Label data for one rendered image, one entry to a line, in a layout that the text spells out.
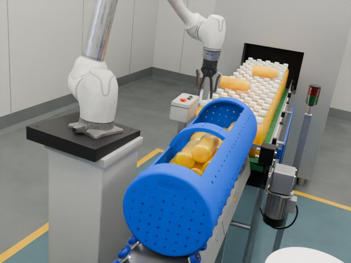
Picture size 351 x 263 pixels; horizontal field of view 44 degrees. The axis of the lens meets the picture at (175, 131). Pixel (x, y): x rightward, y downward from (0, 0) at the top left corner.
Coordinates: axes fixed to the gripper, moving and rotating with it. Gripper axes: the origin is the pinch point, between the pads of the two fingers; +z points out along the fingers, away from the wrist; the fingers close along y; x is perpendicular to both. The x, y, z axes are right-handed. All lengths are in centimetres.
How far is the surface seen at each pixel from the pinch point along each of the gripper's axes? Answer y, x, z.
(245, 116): 25.7, -29.8, -4.5
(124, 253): 7, -111, 19
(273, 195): 44, -5, 43
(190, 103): -7.6, 2.4, 5.5
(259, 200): 37, 24, 63
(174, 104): -15.6, -1.4, 6.5
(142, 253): 10, -103, 23
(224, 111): 14.3, -17.8, -0.7
